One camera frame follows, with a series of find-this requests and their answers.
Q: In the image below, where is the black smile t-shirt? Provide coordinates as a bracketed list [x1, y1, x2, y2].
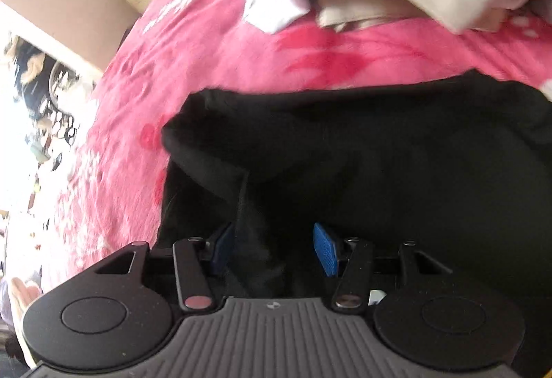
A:
[156, 71, 551, 377]

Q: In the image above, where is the pink floral bed blanket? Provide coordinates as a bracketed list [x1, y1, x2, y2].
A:
[43, 0, 551, 283]

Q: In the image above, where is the wheelchair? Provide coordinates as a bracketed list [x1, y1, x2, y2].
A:
[5, 36, 80, 164]

